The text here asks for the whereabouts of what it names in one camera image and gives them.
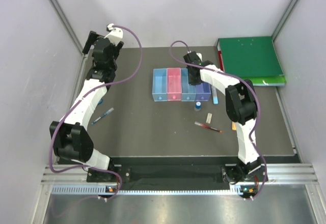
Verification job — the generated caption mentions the light blue tray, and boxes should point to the light blue tray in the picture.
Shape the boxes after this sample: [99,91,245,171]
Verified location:
[152,68,168,102]
[181,68,196,102]

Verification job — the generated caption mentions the purple plastic tray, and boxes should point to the purple plastic tray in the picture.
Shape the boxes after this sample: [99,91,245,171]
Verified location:
[195,82,211,101]

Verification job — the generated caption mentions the red folder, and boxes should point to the red folder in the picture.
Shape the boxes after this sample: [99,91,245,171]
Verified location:
[218,50,225,71]

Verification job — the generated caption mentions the blue cap bottle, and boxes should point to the blue cap bottle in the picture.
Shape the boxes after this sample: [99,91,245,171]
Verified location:
[195,101,202,111]

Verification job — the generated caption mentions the blue grey eraser stick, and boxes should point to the blue grey eraser stick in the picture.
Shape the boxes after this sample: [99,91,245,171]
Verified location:
[211,86,219,104]

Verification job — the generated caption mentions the dark green binder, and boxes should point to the dark green binder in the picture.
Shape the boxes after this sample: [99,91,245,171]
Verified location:
[218,36,283,78]

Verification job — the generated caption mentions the light green folder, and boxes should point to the light green folder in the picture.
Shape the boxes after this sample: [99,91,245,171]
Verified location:
[242,75,287,87]

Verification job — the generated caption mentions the pink plastic tray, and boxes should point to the pink plastic tray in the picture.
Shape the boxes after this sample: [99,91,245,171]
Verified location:
[167,68,182,101]

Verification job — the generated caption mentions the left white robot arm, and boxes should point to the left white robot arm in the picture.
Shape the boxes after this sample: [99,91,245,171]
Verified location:
[49,27,123,182]

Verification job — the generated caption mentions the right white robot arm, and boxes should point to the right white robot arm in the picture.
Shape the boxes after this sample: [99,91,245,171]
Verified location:
[183,51,262,184]

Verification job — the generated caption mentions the small grey eraser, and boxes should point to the small grey eraser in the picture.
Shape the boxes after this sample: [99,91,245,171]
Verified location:
[206,113,212,124]

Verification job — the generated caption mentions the blue pen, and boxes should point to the blue pen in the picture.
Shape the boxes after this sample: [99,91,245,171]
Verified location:
[91,107,114,125]

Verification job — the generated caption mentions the red pen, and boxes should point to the red pen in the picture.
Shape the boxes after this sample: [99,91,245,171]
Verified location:
[194,122,223,133]

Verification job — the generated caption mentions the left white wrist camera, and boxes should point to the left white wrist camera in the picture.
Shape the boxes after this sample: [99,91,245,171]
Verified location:
[105,23,123,46]

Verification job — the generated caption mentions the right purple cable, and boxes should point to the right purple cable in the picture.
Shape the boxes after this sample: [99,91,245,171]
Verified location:
[169,40,267,201]

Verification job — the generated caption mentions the purple cable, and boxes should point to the purple cable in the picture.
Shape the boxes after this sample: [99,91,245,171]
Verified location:
[48,25,143,209]
[169,40,267,201]

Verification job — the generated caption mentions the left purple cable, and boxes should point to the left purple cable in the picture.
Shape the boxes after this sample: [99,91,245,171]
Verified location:
[48,25,143,209]

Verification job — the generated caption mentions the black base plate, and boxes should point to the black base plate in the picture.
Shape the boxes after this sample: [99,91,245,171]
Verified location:
[86,156,269,190]

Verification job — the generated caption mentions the grey cable duct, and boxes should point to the grey cable duct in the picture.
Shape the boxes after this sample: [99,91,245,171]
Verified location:
[50,182,258,197]

